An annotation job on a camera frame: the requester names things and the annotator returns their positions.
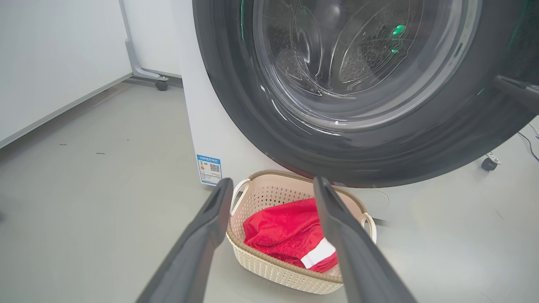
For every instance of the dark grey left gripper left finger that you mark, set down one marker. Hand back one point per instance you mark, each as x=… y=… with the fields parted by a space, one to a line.
x=193 y=252

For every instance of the red shorts with white band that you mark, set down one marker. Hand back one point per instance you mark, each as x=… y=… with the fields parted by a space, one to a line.
x=282 y=231

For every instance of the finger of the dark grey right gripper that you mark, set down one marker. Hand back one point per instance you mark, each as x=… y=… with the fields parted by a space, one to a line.
x=522 y=93

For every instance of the grey metal partition foot with caster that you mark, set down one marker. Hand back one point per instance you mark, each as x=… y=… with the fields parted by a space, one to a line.
x=488 y=164
x=149 y=75

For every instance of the white front-load washing machine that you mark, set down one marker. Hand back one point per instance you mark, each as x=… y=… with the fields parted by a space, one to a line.
x=198 y=105

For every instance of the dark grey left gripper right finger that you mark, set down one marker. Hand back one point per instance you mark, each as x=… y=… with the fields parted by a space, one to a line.
x=358 y=261

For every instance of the dark round washer door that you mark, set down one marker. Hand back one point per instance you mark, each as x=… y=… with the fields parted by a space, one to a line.
x=236 y=105

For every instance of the perforated steel washer drum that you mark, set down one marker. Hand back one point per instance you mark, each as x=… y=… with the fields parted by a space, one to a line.
x=370 y=54

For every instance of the cream perforated laundry basket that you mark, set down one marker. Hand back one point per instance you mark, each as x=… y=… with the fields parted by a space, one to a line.
x=273 y=189

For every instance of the blue-edged energy label sticker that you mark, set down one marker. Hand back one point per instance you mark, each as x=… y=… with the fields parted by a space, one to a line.
x=209 y=169

